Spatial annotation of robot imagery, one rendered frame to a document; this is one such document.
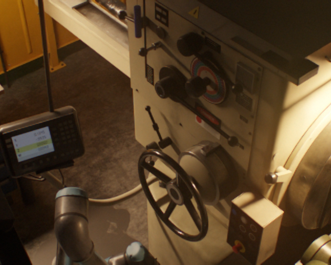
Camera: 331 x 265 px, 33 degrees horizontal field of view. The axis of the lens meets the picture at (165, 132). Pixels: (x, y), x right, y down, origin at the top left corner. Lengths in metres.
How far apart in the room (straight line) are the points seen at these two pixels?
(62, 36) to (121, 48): 1.93
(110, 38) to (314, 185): 1.43
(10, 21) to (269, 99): 3.02
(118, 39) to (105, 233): 1.27
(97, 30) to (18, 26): 1.57
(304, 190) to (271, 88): 0.46
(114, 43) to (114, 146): 1.30
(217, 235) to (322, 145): 1.00
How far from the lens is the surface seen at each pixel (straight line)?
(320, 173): 1.99
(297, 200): 2.06
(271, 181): 1.85
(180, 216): 2.87
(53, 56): 4.79
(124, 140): 4.10
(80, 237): 1.92
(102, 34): 3.00
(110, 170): 3.90
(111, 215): 3.65
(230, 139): 1.86
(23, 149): 2.40
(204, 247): 2.76
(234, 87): 1.74
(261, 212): 1.95
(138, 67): 2.26
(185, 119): 2.14
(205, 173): 2.00
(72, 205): 1.96
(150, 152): 1.96
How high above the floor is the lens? 2.86
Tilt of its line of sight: 44 degrees down
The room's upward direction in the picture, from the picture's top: straight up
